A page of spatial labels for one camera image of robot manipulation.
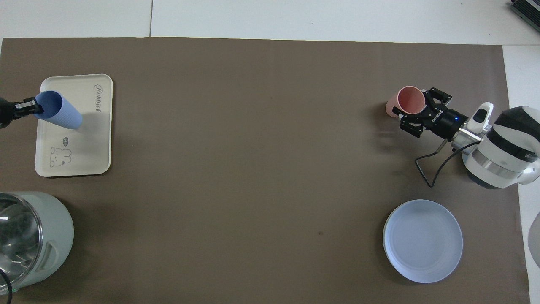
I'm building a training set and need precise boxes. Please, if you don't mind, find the black ribbed device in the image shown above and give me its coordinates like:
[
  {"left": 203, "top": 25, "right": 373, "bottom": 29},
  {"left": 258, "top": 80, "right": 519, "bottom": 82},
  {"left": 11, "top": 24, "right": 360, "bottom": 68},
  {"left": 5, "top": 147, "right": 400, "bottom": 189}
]
[{"left": 508, "top": 0, "right": 540, "bottom": 22}]

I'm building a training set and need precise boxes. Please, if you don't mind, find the pink plastic cup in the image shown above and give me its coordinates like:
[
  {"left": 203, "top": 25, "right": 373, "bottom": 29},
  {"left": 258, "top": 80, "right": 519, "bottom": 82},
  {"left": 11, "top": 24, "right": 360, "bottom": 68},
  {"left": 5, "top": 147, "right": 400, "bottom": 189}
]
[{"left": 385, "top": 86, "right": 427, "bottom": 119}]

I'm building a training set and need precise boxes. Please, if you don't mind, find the thin black power cord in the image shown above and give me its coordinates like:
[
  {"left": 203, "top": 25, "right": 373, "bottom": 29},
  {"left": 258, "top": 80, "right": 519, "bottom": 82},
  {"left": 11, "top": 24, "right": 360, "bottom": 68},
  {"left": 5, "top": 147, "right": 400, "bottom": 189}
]
[{"left": 0, "top": 270, "right": 13, "bottom": 304}]

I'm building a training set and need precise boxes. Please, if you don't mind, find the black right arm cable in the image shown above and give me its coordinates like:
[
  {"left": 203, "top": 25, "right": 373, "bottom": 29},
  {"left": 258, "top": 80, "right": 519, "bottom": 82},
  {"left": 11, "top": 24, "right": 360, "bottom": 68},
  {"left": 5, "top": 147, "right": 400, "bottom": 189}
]
[{"left": 416, "top": 141, "right": 481, "bottom": 189}]

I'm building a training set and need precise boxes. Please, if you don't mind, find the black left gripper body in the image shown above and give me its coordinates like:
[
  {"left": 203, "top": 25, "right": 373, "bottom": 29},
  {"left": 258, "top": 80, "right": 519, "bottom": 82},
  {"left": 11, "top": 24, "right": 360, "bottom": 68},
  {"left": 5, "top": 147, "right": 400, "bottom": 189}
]
[{"left": 0, "top": 98, "right": 16, "bottom": 128}]

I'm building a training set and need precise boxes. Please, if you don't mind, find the brown table mat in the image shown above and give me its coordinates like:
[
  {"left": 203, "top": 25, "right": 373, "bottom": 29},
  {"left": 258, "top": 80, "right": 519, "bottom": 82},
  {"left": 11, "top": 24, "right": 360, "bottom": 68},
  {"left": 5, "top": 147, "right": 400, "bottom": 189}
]
[{"left": 0, "top": 37, "right": 531, "bottom": 304}]

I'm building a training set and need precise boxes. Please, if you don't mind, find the blue plastic plate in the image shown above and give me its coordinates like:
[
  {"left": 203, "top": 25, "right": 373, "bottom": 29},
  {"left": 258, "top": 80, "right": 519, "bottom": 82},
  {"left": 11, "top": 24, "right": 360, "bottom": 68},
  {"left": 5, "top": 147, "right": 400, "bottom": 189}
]
[{"left": 383, "top": 199, "right": 464, "bottom": 284}]

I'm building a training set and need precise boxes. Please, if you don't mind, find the cream rabbit print tray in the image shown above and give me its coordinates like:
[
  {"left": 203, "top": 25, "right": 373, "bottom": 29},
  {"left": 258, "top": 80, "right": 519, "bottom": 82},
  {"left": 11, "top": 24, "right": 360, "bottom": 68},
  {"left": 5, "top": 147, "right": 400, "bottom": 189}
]
[{"left": 35, "top": 74, "right": 113, "bottom": 177}]

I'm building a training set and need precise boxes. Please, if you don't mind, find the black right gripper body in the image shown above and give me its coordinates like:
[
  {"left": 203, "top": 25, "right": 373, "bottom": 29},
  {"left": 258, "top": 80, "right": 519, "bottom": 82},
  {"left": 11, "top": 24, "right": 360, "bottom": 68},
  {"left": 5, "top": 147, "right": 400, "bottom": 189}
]
[{"left": 417, "top": 105, "right": 468, "bottom": 140}]

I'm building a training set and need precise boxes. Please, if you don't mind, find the blue ribbed plastic cup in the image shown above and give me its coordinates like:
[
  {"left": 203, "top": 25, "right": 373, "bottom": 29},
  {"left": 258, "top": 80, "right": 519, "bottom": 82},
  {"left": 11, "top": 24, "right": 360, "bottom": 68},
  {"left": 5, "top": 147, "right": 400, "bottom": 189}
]
[{"left": 35, "top": 90, "right": 83, "bottom": 130}]

